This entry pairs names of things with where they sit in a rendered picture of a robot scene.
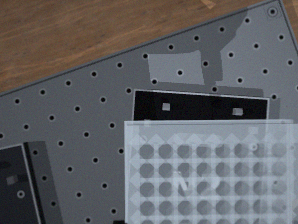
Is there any white multi-well plate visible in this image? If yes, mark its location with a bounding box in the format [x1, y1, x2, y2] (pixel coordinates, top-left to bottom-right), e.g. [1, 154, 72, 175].
[124, 119, 298, 224]

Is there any black rectangular nest plate with locating posts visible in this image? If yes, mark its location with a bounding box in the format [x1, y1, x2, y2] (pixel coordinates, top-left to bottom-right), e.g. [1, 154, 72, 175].
[0, 142, 46, 224]

